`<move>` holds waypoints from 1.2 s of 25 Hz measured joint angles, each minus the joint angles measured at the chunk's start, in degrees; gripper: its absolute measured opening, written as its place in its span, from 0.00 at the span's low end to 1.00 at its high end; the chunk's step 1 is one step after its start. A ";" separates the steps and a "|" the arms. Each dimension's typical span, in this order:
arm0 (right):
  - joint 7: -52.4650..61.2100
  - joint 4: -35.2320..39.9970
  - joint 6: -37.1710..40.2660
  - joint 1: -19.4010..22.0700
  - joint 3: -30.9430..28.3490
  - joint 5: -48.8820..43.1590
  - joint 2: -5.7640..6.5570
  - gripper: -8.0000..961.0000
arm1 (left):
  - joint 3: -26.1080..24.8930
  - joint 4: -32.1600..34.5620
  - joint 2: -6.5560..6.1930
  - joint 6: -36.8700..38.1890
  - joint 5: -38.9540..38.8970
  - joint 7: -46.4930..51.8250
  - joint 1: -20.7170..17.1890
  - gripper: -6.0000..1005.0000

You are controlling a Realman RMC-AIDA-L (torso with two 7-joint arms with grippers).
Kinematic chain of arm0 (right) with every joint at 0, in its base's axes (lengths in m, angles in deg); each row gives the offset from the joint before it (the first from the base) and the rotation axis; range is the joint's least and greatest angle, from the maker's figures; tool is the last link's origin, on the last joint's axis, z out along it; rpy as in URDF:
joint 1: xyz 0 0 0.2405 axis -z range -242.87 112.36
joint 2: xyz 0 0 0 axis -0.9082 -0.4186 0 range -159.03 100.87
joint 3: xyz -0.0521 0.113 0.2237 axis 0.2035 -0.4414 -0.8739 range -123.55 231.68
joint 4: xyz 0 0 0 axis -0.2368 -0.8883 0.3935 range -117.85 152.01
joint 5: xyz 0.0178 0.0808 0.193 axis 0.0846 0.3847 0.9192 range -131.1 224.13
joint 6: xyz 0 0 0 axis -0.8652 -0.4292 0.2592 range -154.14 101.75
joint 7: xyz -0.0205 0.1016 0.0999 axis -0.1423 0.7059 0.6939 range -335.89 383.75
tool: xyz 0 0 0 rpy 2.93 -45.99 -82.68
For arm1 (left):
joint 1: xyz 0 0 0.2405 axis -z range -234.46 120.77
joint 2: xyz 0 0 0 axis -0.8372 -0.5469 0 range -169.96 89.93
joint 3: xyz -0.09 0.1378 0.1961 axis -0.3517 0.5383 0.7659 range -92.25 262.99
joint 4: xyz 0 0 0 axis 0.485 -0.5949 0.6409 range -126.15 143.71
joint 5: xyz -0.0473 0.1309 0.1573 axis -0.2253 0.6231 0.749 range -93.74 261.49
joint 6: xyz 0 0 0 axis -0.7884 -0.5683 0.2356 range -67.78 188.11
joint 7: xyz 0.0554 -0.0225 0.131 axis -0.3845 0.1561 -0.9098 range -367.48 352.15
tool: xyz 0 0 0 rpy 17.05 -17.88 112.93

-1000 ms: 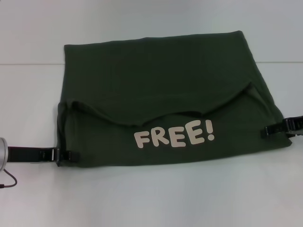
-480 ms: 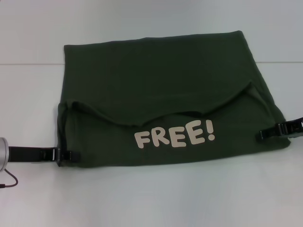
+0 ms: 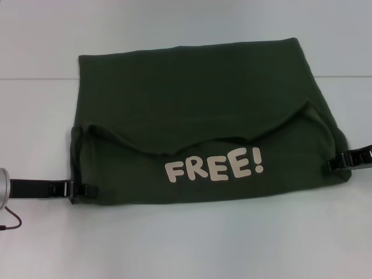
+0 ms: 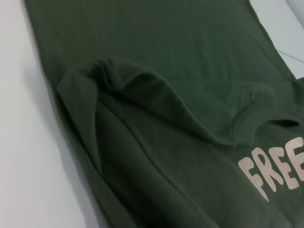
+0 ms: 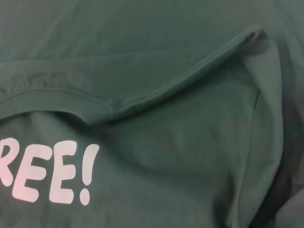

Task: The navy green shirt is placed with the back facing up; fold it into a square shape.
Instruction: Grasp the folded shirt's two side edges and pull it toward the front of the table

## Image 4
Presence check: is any dark green t-shirt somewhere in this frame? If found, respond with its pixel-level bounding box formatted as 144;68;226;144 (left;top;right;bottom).
23;0;304;228

